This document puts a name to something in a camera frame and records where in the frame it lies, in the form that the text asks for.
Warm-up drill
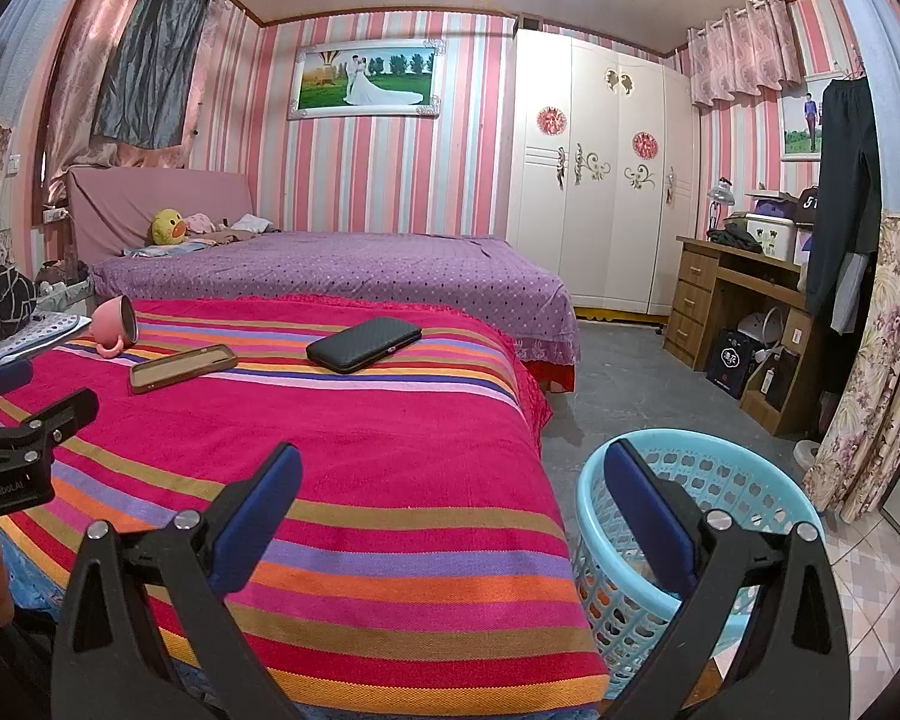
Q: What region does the pink valance curtain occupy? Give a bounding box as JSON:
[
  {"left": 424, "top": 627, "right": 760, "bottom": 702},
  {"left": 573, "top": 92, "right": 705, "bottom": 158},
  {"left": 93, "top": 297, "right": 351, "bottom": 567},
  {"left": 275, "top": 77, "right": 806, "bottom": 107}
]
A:
[{"left": 686, "top": 0, "right": 807, "bottom": 110}]

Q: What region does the striped pink blanket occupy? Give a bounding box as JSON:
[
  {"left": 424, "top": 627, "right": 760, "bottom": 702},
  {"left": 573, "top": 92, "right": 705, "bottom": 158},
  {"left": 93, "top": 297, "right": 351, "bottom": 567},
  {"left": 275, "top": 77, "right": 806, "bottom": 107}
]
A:
[{"left": 0, "top": 296, "right": 612, "bottom": 713}]

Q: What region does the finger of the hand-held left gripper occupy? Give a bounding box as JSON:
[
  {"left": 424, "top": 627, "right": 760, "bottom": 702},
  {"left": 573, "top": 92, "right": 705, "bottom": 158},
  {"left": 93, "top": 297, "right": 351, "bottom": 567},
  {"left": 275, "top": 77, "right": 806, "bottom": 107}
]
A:
[
  {"left": 0, "top": 388, "right": 100, "bottom": 458},
  {"left": 0, "top": 358, "right": 35, "bottom": 402}
]

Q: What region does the yellow duck plush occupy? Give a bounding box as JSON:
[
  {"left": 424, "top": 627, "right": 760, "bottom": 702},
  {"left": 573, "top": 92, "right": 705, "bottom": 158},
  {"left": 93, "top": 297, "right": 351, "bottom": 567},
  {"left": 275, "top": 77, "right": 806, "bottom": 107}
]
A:
[{"left": 151, "top": 208, "right": 190, "bottom": 246}]

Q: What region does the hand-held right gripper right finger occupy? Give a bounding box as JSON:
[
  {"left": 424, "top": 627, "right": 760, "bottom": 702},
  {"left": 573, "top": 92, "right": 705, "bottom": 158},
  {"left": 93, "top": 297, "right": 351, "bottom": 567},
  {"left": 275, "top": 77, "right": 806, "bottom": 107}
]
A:
[{"left": 600, "top": 439, "right": 852, "bottom": 720}]

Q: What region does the cardboard box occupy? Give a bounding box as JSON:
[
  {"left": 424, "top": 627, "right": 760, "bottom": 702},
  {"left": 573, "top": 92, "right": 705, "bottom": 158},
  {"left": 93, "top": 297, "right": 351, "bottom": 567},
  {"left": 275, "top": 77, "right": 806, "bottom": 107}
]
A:
[{"left": 742, "top": 345, "right": 803, "bottom": 417}]

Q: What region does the white storage box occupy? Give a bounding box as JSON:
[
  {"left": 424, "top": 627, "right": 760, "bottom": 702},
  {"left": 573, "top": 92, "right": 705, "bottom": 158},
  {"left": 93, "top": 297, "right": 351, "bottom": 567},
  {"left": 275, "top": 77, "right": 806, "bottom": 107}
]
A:
[{"left": 744, "top": 214, "right": 803, "bottom": 263}]

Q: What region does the pink bed headboard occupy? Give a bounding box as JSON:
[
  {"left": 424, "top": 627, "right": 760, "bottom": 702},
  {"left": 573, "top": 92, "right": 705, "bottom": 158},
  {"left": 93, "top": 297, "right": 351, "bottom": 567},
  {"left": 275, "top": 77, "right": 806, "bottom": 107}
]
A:
[{"left": 65, "top": 169, "right": 254, "bottom": 263}]

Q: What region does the black patterned cushion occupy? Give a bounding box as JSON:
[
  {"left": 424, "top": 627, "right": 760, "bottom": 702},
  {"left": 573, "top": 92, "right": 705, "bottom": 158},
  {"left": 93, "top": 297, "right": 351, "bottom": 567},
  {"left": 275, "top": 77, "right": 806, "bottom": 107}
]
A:
[{"left": 0, "top": 262, "right": 38, "bottom": 346}]

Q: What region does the brown phone case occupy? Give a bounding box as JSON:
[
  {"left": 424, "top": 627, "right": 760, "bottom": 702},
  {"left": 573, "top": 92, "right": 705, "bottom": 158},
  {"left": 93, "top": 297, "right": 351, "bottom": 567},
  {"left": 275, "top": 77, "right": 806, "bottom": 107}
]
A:
[{"left": 129, "top": 343, "right": 239, "bottom": 396}]

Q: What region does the wooden desk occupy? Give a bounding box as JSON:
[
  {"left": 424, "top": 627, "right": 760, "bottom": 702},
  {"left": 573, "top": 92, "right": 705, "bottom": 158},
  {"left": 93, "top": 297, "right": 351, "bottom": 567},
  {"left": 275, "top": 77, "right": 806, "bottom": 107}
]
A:
[{"left": 664, "top": 235, "right": 818, "bottom": 436}]

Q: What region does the light blue plastic basket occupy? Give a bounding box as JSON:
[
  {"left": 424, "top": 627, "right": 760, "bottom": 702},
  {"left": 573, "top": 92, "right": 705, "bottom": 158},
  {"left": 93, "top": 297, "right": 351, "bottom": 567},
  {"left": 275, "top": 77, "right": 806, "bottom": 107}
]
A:
[{"left": 572, "top": 429, "right": 826, "bottom": 680}]

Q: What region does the bed with purple bedspread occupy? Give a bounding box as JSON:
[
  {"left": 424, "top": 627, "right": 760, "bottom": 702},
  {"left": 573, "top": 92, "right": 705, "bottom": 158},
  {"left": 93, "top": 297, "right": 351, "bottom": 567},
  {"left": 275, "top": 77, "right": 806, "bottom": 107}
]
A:
[{"left": 90, "top": 231, "right": 580, "bottom": 391}]

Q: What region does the black zip case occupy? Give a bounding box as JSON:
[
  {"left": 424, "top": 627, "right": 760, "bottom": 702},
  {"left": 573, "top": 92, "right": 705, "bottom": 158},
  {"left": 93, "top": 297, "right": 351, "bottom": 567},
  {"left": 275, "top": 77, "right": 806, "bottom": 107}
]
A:
[{"left": 305, "top": 316, "right": 423, "bottom": 374}]

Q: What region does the grey curtain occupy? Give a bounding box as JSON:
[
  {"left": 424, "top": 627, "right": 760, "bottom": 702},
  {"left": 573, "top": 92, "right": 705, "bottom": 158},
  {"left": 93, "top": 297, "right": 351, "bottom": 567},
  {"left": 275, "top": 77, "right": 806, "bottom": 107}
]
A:
[{"left": 92, "top": 0, "right": 212, "bottom": 151}]

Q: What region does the desk lamp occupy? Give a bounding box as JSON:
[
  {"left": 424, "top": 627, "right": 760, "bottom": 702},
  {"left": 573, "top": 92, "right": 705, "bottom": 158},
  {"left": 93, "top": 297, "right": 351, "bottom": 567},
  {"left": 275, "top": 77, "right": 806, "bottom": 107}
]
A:
[{"left": 706, "top": 178, "right": 736, "bottom": 233}]

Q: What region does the framed wedding photo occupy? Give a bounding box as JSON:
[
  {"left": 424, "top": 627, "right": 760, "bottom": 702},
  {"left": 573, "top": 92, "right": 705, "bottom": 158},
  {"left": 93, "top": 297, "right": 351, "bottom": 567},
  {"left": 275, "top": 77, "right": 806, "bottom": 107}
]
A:
[{"left": 287, "top": 40, "right": 446, "bottom": 121}]

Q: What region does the pink cup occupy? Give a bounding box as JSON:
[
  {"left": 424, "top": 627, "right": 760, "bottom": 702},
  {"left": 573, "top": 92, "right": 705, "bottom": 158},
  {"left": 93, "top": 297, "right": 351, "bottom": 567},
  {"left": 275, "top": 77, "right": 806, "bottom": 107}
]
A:
[{"left": 90, "top": 296, "right": 140, "bottom": 359}]

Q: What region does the polka-dot cloth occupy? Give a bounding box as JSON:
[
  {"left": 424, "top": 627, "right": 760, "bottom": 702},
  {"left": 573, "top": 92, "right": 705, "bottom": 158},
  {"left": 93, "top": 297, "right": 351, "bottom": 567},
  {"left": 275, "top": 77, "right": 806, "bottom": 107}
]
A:
[{"left": 0, "top": 311, "right": 95, "bottom": 365}]

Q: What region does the white fan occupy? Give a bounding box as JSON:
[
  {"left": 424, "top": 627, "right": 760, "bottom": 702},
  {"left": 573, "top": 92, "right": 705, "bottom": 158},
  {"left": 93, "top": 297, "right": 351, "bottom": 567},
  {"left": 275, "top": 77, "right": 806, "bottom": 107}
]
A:
[{"left": 746, "top": 307, "right": 785, "bottom": 350}]

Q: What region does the black gift box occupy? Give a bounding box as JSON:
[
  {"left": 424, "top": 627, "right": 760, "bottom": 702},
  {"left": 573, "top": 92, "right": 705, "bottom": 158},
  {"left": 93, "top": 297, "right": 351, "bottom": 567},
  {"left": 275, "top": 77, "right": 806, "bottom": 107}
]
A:
[{"left": 705, "top": 328, "right": 758, "bottom": 400}]

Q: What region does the small wall poster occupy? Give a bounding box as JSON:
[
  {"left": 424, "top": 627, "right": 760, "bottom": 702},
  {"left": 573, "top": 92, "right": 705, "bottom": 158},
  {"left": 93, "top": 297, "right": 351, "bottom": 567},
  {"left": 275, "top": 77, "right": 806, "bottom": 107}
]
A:
[{"left": 780, "top": 75, "right": 830, "bottom": 162}]

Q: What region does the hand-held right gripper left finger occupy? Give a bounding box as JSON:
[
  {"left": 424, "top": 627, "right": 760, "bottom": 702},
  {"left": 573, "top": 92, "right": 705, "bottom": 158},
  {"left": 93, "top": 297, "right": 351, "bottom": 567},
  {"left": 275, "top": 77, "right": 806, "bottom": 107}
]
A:
[{"left": 49, "top": 442, "right": 305, "bottom": 720}]

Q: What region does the pink satin curtain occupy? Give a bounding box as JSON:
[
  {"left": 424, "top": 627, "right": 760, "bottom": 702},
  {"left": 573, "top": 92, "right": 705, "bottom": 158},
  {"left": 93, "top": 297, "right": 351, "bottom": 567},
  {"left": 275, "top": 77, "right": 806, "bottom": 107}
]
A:
[{"left": 43, "top": 0, "right": 226, "bottom": 200}]

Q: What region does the dark hanging garment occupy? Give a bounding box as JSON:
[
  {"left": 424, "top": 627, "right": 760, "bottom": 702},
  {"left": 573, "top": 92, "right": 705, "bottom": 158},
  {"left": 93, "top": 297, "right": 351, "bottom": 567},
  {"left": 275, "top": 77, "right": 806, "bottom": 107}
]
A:
[{"left": 804, "top": 77, "right": 882, "bottom": 335}]

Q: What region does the white wardrobe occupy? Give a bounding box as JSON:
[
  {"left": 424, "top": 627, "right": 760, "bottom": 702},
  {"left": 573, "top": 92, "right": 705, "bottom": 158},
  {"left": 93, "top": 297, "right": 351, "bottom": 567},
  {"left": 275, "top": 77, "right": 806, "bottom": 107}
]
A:
[{"left": 505, "top": 28, "right": 702, "bottom": 320}]

